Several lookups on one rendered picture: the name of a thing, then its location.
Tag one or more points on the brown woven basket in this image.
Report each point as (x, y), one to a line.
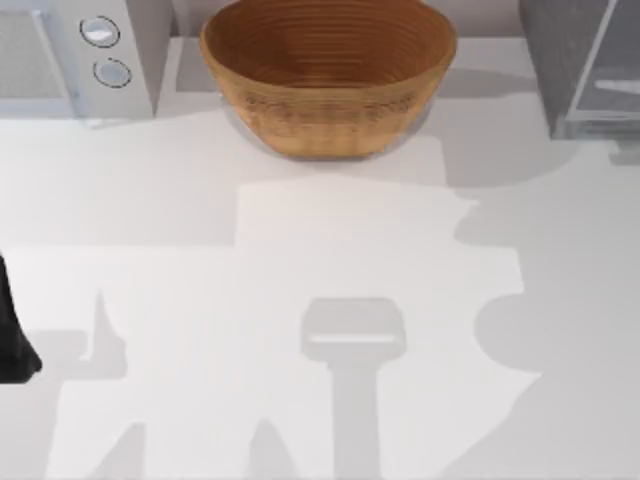
(327, 75)

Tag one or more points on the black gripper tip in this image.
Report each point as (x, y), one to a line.
(12, 345)

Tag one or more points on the round microwave knob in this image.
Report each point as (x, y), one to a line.
(112, 72)
(99, 31)

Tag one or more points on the pale microwave oven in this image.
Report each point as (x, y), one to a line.
(135, 60)

